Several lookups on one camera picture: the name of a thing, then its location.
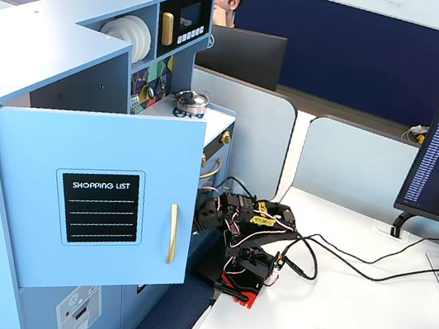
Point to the silver toy pot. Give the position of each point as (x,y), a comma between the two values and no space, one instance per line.
(191,103)

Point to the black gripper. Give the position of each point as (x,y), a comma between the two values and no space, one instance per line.
(207,215)

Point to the white plate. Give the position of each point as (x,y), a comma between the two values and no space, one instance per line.
(149,40)
(141,41)

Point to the blue shopping list cabinet door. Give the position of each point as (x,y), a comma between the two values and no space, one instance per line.
(30,143)

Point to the red robot base clamp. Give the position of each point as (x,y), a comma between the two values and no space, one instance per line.
(250,296)

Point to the white plates stack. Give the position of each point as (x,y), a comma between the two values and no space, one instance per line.
(119,29)

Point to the gold stove knob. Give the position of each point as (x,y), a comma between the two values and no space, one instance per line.
(226,136)

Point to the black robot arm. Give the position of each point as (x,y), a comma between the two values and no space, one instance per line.
(245,212)

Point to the wide black monitor back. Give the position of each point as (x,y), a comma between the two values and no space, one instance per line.
(245,56)

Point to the blue toy kitchen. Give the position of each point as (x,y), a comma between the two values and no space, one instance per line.
(34,43)

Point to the green controller board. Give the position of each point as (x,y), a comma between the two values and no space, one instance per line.
(280,262)

